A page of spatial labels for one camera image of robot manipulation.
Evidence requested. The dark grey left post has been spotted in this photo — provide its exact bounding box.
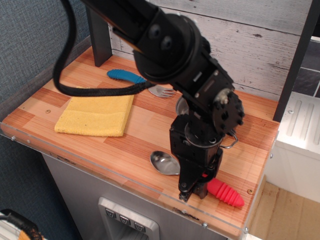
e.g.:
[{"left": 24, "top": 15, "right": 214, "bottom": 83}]
[{"left": 85, "top": 6, "right": 113, "bottom": 67}]

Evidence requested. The dark grey right post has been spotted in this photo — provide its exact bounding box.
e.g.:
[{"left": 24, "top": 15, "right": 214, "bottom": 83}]
[{"left": 273, "top": 0, "right": 320, "bottom": 122}]

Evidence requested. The blue handled metal fork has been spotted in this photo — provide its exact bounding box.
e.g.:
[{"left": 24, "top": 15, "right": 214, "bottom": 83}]
[{"left": 106, "top": 69, "right": 175, "bottom": 98}]

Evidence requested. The orange object bottom left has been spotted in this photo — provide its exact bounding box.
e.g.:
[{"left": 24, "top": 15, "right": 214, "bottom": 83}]
[{"left": 18, "top": 230, "right": 32, "bottom": 240}]

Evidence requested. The white toy sink unit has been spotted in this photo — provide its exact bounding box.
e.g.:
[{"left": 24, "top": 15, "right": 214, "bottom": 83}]
[{"left": 264, "top": 36, "right": 320, "bottom": 202}]

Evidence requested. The grey toy fridge cabinet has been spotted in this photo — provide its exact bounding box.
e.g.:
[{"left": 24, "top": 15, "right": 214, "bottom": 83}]
[{"left": 43, "top": 155, "right": 226, "bottom": 240}]

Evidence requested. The clear acrylic edge guard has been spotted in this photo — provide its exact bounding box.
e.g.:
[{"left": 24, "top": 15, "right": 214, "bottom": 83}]
[{"left": 0, "top": 123, "right": 248, "bottom": 240}]

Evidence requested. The dark grey post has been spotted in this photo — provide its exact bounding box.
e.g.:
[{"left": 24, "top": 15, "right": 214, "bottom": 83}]
[
  {"left": 273, "top": 0, "right": 320, "bottom": 122},
  {"left": 85, "top": 6, "right": 113, "bottom": 67}
]

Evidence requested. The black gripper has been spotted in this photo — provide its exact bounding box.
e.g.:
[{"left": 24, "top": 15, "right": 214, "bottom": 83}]
[{"left": 169, "top": 114, "right": 223, "bottom": 202}]

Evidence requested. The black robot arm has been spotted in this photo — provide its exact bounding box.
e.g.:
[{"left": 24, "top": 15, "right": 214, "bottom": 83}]
[{"left": 85, "top": 0, "right": 245, "bottom": 201}]

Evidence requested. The silver ice dispenser panel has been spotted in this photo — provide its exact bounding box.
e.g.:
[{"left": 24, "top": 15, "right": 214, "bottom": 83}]
[{"left": 98, "top": 197, "right": 160, "bottom": 240}]

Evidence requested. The yellow folded cloth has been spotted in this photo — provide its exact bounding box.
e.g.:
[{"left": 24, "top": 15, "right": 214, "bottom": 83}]
[{"left": 54, "top": 95, "right": 134, "bottom": 137}]

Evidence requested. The black braided cable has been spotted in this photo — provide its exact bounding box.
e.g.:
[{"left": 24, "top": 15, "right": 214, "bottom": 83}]
[{"left": 52, "top": 0, "right": 156, "bottom": 98}]

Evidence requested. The stainless steel pot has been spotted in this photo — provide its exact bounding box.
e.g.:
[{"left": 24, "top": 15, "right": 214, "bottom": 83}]
[{"left": 175, "top": 96, "right": 239, "bottom": 149}]

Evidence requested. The red handled metal spoon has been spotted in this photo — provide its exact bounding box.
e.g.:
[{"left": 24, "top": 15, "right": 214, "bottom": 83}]
[{"left": 150, "top": 151, "right": 245, "bottom": 207}]

